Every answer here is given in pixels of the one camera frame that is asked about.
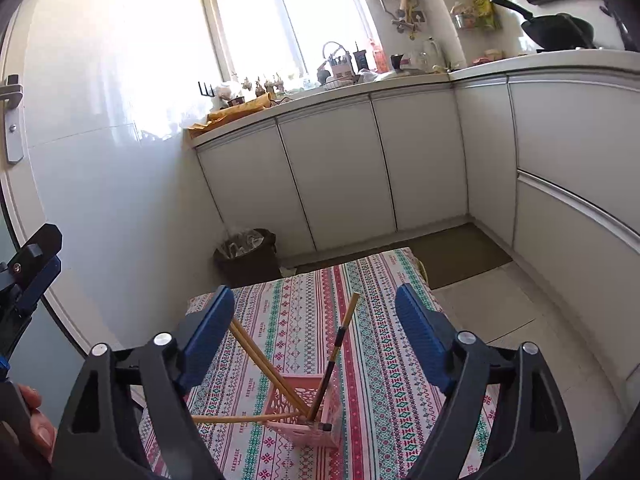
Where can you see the dark trash bin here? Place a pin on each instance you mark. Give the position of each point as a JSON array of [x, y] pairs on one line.
[[248, 258]]

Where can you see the kitchen window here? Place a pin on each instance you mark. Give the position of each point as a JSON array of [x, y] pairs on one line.
[[262, 40]]

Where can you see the patterned handmade tablecloth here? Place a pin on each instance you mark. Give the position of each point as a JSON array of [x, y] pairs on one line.
[[389, 408]]

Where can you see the red bottle on counter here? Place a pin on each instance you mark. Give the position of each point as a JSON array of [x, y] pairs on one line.
[[379, 58]]

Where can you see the silver door handle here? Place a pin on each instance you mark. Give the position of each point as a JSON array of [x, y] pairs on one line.
[[11, 95]]

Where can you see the dark floor mat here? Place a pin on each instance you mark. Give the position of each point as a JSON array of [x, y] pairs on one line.
[[448, 256]]

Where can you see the person's left hand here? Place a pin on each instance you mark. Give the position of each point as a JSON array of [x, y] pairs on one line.
[[37, 422]]

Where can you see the black wok pan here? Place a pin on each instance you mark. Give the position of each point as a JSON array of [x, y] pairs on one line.
[[553, 32]]

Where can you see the black gold-banded chopstick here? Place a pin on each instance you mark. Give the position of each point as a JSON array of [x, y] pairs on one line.
[[324, 384]]

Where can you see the white electric kettle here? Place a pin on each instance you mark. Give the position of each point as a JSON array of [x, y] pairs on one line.
[[434, 59]]

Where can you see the white base cabinets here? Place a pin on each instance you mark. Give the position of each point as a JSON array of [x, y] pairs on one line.
[[546, 161]]

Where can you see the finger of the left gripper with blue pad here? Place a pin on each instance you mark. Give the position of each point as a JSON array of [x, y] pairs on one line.
[[28, 275]]

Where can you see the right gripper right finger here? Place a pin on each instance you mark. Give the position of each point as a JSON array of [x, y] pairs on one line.
[[530, 437]]

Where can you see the light wooden chopstick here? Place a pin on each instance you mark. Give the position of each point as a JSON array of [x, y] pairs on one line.
[[242, 419]]

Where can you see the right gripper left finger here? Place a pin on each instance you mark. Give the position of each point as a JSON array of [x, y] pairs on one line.
[[99, 438]]

